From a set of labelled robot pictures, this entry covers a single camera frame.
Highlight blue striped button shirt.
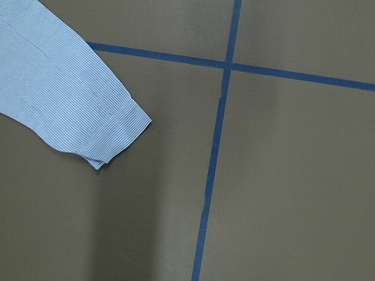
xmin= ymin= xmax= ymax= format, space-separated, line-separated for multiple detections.
xmin=1 ymin=1 xmax=151 ymax=169

